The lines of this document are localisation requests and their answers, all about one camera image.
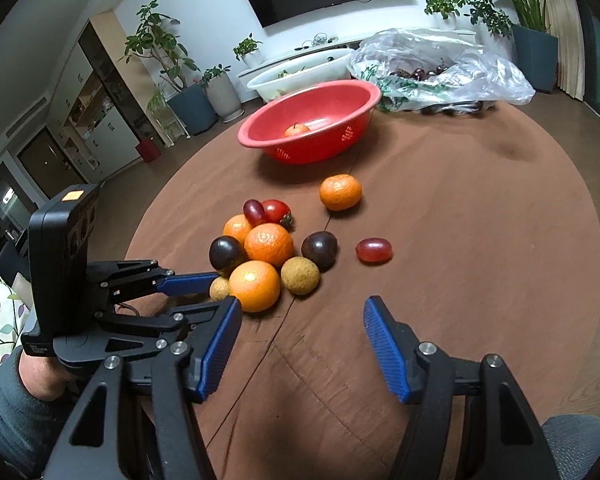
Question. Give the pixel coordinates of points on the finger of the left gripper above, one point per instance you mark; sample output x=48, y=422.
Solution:
x=186, y=284
x=209, y=316

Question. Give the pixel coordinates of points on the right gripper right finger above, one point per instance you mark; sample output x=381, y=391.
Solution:
x=502, y=438

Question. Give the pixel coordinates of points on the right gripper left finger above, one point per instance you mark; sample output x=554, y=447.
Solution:
x=135, y=417

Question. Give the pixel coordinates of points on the red tomato with stem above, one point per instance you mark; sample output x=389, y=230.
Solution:
x=278, y=212

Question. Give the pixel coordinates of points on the dark purple plum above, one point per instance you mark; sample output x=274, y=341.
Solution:
x=322, y=248

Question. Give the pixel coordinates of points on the grey sleeved left forearm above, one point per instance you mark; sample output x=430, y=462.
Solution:
x=28, y=427

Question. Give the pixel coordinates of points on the left hand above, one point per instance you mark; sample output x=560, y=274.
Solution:
x=44, y=378

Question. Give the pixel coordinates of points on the large front orange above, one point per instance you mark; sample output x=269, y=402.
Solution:
x=256, y=285

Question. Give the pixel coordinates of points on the middle orange mandarin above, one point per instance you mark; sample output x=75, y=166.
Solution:
x=269, y=242

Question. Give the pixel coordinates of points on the yellow longan fruit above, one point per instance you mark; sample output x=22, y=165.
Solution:
x=300, y=275

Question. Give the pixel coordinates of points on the lone orange mandarin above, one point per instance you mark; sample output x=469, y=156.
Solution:
x=340, y=192

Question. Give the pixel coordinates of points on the tree plant blue pot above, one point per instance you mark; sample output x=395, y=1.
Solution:
x=155, y=39

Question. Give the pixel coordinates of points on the orange in red bowl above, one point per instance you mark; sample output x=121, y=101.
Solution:
x=296, y=130

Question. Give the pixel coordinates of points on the plant in grey pot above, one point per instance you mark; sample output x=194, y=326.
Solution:
x=221, y=93

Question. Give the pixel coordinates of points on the red plastic colander bowl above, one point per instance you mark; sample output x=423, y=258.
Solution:
x=337, y=112

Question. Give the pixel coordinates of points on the green vegetables in basin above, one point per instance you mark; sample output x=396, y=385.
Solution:
x=294, y=70

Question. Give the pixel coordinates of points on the small plant white pot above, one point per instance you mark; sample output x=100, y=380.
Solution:
x=248, y=51

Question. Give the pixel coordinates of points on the white plastic basin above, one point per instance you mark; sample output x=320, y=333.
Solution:
x=269, y=88

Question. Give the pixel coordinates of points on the dark cherries in bag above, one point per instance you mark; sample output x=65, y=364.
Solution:
x=420, y=74

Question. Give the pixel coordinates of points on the clear plastic bag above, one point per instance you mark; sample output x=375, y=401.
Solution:
x=476, y=79

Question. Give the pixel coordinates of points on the tall plant blue pot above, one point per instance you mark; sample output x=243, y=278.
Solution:
x=536, y=48

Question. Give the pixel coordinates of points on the black camera box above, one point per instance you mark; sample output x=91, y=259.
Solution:
x=58, y=240

